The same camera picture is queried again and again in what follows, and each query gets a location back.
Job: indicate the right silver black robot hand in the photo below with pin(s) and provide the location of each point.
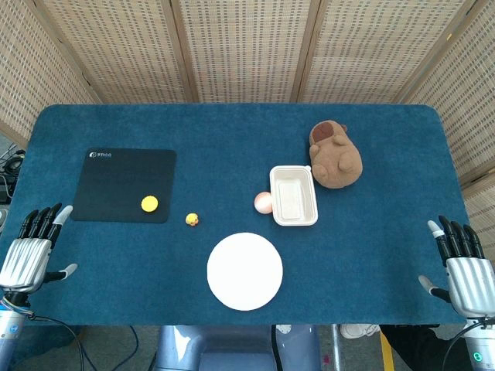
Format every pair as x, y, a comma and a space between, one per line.
466, 278

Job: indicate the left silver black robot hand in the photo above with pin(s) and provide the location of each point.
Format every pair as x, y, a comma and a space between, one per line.
24, 255

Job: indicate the small yellow duck toy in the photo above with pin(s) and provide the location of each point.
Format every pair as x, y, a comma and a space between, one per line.
192, 220

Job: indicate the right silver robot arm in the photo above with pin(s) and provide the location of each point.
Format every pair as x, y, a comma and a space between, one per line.
479, 344

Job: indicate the silver blue robot base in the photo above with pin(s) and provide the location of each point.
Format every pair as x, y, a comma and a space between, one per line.
236, 348

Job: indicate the yellow round toy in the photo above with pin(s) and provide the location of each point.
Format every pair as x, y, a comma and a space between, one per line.
149, 203

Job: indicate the brown capybara plush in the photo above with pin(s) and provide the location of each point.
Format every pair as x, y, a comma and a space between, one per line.
335, 156

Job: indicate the black electronic equipment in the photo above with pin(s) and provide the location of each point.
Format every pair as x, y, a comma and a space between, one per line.
9, 175

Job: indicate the white sneaker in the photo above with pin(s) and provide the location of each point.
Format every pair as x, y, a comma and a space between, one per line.
357, 330

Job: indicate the black mouse pad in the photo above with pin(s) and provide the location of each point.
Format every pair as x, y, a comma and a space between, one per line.
123, 185

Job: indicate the white rectangular food container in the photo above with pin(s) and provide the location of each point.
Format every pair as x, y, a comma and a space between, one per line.
294, 195

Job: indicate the pink egg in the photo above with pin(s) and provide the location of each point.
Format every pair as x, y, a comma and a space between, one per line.
263, 202

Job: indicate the white round plate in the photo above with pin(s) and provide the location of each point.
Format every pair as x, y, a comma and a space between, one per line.
244, 271

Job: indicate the blue table cloth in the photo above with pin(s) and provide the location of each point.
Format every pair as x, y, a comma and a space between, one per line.
239, 154

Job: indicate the woven folding screen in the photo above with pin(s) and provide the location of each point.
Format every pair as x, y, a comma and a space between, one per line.
247, 50

